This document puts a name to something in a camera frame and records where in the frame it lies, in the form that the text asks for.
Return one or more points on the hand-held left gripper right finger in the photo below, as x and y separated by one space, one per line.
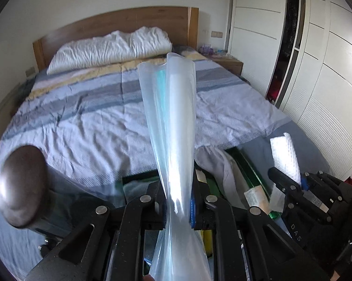
193 210

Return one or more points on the wall switch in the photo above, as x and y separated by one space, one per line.
217 34

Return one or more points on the bed with striped duvet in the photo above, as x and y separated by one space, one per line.
91 117

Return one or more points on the white pillow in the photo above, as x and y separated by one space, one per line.
105 49

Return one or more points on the wooden nightstand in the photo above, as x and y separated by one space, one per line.
228 63

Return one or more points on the translucent plastic bag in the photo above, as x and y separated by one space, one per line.
176 123

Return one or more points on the white textured cloth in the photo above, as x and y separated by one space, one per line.
284 158

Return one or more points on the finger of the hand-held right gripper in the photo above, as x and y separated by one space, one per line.
325 187
290 196

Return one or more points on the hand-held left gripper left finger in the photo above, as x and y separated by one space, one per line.
158 207

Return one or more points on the light grey cloth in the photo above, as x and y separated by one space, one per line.
217 166

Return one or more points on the wooden bed headboard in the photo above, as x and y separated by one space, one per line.
120 20

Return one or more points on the wall outlet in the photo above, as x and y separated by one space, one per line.
30 71

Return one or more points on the green box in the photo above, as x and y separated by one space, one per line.
247 165

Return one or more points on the grey-blue fluffy towel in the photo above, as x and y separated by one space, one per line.
136 188

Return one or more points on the white wardrobe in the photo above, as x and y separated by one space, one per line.
325 79

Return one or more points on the small clear plastic packet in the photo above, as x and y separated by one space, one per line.
255 199

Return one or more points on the person's left hand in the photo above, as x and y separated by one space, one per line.
148 278

